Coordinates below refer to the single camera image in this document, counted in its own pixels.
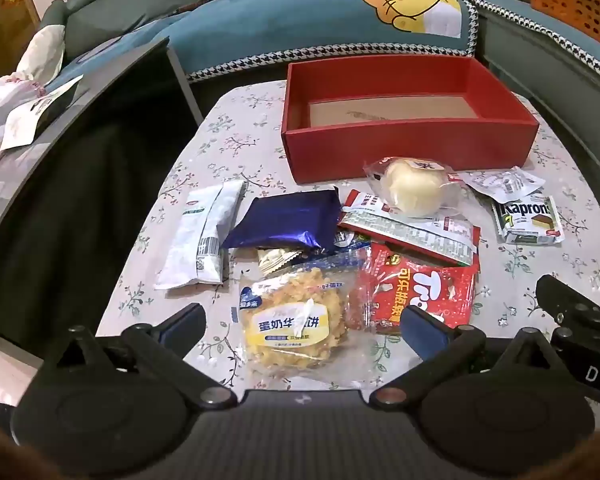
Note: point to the blue foil snack packet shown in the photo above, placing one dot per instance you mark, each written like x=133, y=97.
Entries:
x=285, y=220

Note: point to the white green wafer packet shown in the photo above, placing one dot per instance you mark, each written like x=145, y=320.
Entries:
x=527, y=225

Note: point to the blue printed snack packet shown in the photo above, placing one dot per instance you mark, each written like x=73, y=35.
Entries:
x=352, y=245

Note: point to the gold foil snack packet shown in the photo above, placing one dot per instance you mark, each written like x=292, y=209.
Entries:
x=275, y=261

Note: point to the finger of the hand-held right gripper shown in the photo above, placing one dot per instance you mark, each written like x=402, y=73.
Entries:
x=560, y=296

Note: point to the red cardboard box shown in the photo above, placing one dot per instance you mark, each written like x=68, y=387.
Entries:
x=380, y=145

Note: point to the clear wrapped white bun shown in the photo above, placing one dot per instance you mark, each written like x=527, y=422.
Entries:
x=410, y=190

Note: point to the long white snack packet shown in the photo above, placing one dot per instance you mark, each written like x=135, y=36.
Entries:
x=200, y=232

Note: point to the white cloth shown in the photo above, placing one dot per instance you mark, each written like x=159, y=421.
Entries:
x=42, y=55

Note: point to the white paper sheet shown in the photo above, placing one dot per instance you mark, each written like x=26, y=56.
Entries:
x=35, y=115

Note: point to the houndstooth trimmed sofa cover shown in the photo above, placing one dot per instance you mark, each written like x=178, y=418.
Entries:
x=545, y=35

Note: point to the red white labelled packet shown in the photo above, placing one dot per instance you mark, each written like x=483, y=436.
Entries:
x=405, y=232

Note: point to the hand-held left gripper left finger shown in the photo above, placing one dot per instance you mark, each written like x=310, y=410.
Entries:
x=185, y=324

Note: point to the red gummy snack packet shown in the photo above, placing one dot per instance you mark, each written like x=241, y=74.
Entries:
x=422, y=285

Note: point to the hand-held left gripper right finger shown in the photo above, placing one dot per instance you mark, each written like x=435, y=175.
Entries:
x=424, y=332

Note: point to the green sofa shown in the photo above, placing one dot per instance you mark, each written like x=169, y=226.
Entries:
x=130, y=5

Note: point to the floral tablecloth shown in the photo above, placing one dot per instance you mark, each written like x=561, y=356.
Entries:
x=250, y=150

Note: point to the small white snack packet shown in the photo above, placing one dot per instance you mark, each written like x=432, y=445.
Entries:
x=500, y=185

